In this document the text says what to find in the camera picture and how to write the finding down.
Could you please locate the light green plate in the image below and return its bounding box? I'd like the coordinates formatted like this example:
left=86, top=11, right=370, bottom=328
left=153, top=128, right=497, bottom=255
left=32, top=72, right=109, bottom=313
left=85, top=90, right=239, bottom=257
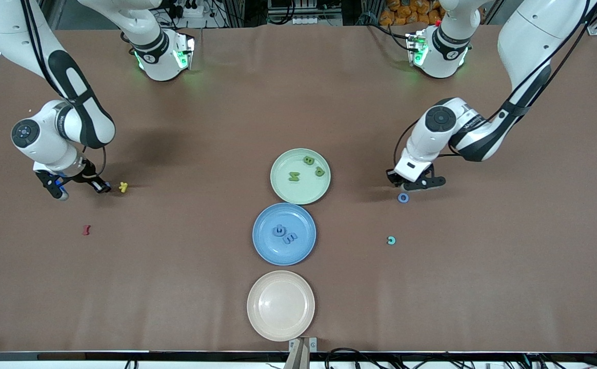
left=270, top=148, right=331, bottom=206

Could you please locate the orange bag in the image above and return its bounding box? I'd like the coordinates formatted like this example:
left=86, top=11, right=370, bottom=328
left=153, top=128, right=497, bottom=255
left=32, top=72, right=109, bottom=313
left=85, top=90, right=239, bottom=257
left=379, top=0, right=444, bottom=26

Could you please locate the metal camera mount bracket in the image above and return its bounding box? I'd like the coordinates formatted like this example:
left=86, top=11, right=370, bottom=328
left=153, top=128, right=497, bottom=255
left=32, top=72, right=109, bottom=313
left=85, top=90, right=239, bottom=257
left=284, top=337, right=319, bottom=369

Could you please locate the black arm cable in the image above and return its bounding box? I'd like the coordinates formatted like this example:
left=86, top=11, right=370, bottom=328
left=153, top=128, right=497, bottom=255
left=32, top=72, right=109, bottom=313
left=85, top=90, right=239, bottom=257
left=19, top=0, right=107, bottom=178
left=393, top=0, right=597, bottom=172

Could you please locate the long white power strip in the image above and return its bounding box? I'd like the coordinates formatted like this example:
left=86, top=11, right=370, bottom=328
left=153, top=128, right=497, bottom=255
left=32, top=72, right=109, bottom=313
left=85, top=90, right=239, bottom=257
left=292, top=15, right=343, bottom=25

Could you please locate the blue plate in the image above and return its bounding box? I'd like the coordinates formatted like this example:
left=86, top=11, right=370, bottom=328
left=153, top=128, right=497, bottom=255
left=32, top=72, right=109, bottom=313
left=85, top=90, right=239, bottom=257
left=252, top=202, right=317, bottom=267

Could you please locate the beige plate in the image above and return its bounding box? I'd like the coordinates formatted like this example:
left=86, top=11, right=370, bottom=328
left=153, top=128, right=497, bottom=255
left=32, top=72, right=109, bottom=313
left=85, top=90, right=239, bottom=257
left=247, top=270, right=315, bottom=342

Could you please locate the black cable bundle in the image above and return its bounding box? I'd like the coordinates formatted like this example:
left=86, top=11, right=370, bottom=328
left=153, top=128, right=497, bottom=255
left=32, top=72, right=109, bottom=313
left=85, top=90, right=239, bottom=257
left=324, top=346, right=597, bottom=369

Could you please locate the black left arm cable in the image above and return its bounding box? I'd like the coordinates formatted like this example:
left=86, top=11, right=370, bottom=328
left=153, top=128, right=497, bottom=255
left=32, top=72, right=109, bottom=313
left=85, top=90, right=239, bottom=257
left=393, top=0, right=597, bottom=172

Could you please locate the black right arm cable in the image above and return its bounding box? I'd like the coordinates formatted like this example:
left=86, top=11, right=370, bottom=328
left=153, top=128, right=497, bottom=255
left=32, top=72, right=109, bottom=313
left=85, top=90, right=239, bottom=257
left=19, top=0, right=107, bottom=178

